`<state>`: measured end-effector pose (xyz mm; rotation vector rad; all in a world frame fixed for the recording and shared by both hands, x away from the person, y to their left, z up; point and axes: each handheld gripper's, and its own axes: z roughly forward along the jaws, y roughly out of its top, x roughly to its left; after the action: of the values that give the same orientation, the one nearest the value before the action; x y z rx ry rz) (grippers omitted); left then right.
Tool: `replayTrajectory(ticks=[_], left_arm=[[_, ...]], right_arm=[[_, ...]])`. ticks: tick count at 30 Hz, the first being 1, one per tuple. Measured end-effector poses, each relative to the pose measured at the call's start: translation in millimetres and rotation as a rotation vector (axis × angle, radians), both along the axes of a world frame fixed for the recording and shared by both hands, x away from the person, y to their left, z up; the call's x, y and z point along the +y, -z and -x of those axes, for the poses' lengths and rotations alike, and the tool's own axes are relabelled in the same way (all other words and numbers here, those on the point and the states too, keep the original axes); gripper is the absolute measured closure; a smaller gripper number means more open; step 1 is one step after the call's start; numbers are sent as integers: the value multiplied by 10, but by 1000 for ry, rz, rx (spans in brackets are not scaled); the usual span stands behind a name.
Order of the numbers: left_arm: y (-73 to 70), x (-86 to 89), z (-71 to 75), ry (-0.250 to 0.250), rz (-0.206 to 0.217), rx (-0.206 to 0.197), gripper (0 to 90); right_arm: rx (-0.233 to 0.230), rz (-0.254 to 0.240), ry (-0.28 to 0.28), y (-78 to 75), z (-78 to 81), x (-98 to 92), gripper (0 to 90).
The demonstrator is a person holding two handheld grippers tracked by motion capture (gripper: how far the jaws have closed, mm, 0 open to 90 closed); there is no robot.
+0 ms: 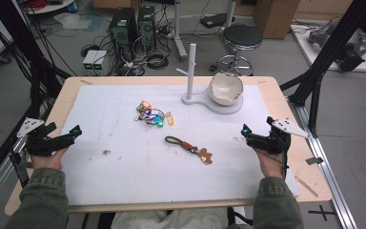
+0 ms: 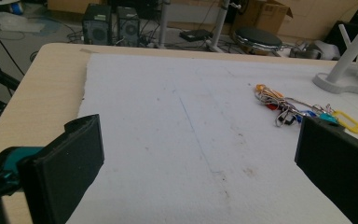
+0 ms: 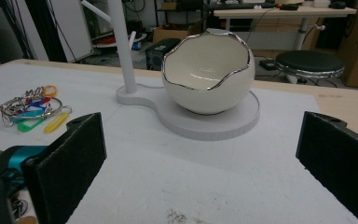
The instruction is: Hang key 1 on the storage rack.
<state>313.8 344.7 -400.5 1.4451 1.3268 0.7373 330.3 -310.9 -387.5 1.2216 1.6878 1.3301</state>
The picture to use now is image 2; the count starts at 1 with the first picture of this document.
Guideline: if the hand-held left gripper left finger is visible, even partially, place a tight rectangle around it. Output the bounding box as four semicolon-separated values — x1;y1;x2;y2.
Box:
18;114;105;224

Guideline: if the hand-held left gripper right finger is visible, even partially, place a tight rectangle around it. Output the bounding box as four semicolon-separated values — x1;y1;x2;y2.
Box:
294;116;358;224

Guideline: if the white key stand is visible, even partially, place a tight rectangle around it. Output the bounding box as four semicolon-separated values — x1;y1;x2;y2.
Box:
311;12;358;101

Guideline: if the bunch of keys with coloured tags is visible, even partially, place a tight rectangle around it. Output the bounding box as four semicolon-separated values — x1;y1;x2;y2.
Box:
254;83;358;135

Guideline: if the white foam mat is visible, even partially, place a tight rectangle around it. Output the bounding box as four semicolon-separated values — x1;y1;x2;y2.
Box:
65;52;358;224

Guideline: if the black computer tower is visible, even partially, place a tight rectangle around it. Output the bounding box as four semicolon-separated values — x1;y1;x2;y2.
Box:
116;6;141;48
81;3;113;47

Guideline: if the black round stool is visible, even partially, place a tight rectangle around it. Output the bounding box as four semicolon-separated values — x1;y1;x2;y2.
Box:
232;25;283;53

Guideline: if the clear plastic sheet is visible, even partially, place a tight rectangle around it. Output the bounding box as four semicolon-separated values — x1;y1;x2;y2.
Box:
0;11;47;35

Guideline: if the cardboard box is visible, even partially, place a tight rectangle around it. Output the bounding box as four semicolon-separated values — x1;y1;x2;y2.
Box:
232;0;294;37

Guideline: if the small blue container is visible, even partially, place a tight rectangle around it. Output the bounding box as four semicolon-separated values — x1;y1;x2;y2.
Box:
10;2;24;16

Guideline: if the white metal pole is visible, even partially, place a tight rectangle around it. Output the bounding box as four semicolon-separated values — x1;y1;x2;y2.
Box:
205;0;232;53
155;0;172;49

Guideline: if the flat black device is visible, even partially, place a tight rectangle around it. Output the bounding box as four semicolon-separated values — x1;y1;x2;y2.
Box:
179;28;214;43

